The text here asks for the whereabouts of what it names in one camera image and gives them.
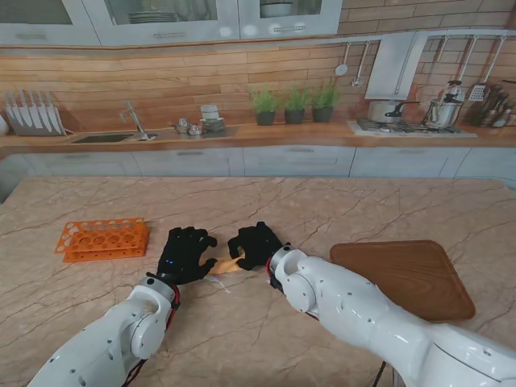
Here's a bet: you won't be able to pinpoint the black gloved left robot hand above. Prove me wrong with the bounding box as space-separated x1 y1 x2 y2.
156 226 218 286

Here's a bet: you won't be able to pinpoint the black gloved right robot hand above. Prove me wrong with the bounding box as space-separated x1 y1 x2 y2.
227 221 291 273

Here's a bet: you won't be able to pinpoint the yellow microfibre cloth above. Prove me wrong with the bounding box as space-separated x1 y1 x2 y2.
209 252 247 276

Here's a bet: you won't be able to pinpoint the orange test tube rack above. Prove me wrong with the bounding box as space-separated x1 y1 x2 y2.
52 217 150 264

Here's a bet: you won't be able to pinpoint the brown wooden tray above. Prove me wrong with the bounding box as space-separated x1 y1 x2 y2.
329 239 476 323

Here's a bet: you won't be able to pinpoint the printed kitchen backdrop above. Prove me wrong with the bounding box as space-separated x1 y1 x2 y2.
0 0 516 181

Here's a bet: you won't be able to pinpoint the red black right arm cables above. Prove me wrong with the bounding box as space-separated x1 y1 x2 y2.
264 257 389 387

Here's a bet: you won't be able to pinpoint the red black arm cables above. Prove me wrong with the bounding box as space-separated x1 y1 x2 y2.
120 281 181 387
264 257 389 387

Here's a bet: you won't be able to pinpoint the red black left arm cables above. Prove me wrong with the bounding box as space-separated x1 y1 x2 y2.
120 281 181 387

